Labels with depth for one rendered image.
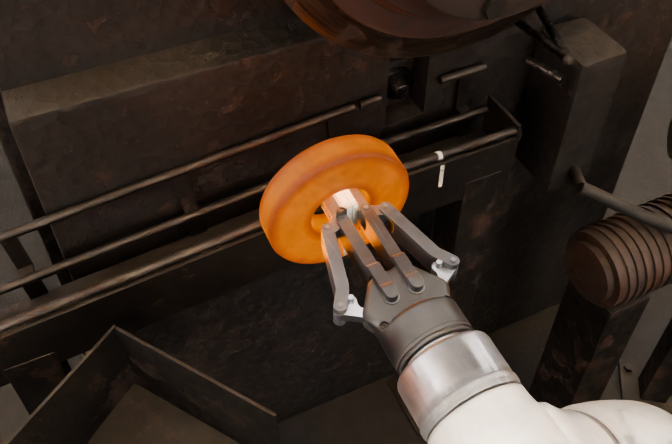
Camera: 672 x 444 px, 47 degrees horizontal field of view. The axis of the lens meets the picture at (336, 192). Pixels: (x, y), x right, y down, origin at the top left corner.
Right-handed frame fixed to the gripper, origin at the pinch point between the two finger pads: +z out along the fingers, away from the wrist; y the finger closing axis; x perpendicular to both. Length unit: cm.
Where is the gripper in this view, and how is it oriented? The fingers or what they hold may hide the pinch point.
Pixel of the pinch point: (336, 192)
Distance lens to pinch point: 77.0
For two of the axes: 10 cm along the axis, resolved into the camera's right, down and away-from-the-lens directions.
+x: 0.2, -6.5, -7.6
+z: -4.3, -6.9, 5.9
